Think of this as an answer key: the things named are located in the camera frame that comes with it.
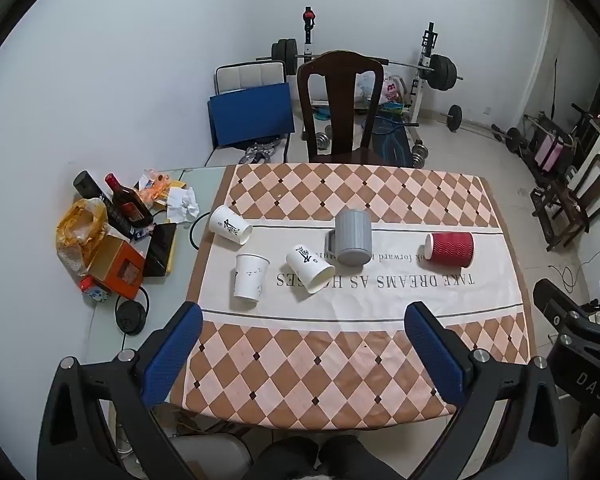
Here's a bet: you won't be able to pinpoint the black round puck device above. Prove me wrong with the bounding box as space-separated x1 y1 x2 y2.
115 299 147 335

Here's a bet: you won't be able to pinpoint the white paper cup black print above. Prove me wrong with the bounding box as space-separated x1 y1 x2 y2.
286 245 336 294
209 205 254 246

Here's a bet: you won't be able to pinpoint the blue board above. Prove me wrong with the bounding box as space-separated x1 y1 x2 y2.
207 82 296 151

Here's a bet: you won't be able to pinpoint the white paper cup bird print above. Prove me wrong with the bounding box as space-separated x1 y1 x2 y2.
232 253 271 302

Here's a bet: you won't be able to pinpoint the orange snack packets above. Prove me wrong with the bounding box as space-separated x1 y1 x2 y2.
135 169 187 209

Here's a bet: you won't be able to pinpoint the floor cable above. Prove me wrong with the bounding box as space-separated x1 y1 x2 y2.
549 254 600 287

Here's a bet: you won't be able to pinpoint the small barbell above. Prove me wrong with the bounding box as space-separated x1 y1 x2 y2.
446 105 524 154

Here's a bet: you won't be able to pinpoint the white plastic bag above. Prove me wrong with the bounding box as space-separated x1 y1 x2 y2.
355 71 385 112

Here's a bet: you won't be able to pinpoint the grey ribbed mug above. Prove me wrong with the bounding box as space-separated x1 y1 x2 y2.
324 208 373 266

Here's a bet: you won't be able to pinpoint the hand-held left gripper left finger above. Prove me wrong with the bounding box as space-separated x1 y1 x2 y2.
36 301 204 480

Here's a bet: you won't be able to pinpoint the checkered brown tablecloth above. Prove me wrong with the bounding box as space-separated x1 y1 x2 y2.
182 162 534 431

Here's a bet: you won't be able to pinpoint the dark bottle with red cap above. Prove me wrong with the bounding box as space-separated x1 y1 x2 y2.
104 173 154 231

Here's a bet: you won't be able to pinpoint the black flat box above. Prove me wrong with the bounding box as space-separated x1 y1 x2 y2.
144 222 177 277

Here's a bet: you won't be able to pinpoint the barbell with black plates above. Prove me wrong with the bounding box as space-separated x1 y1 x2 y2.
271 38 464 92

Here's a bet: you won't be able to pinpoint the black cable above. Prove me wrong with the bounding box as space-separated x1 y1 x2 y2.
189 214 214 252

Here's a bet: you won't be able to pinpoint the wooden rack with pink item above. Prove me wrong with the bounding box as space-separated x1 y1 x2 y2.
522 104 600 173

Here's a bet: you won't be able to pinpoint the rack post with red clamp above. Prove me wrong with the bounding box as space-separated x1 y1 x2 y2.
302 6 317 59

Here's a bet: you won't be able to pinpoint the orange cardboard box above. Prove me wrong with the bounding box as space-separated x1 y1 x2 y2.
87 236 146 301

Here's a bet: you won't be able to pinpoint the person's right forearm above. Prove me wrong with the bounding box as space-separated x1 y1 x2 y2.
572 407 600 480

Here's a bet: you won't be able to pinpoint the white barbell rack post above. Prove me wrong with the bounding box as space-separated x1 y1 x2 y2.
404 22 439 127

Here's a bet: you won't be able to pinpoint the red rippled paper cup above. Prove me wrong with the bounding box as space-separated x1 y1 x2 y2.
424 232 475 266

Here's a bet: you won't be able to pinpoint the white padded bench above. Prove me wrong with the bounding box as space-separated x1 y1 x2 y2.
215 60 287 97

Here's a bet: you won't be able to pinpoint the crumpled white tissue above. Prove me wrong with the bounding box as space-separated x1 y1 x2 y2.
166 187 200 223

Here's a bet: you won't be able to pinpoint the black cylinder tube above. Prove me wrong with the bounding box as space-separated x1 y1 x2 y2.
73 170 131 239

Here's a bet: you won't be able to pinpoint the small red and blue packet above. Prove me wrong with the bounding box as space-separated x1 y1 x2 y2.
79 276 112 306

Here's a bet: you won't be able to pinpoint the dark wooden side chair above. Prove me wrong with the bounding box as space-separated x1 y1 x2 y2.
531 154 600 252

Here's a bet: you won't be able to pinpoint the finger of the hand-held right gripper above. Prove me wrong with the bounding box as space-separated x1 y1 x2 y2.
532 278 598 342

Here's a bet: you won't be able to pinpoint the pink plastic bag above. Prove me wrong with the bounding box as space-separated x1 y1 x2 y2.
381 76 407 107

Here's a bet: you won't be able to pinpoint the yellow plastic bag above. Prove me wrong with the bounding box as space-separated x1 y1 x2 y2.
56 198 108 277

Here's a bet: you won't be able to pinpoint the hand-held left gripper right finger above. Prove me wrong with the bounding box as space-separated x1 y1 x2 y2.
404 301 572 480

